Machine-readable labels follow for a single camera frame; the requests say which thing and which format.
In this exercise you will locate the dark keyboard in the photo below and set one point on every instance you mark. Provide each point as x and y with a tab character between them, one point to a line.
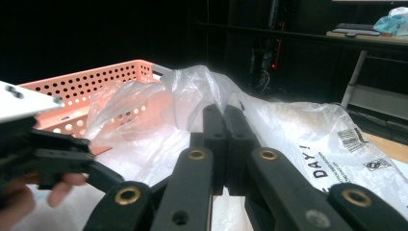
356	29

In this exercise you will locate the white metal stand leg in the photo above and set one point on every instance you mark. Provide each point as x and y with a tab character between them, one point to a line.
354	77

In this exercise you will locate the wooden desk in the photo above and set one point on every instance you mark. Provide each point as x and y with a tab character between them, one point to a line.
385	40

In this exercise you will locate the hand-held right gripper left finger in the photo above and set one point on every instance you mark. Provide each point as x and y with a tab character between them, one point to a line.
213	128

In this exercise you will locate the bluish crumpled plastic bag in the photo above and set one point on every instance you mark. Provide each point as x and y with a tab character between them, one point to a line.
393	22

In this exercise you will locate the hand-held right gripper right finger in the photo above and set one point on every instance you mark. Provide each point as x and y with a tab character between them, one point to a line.
237	134

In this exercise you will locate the clear plastic bag yellow smiley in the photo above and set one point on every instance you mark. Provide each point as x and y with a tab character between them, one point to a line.
288	128

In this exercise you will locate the pink perforated plastic basket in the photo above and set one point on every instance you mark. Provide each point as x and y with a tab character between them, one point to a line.
96	75

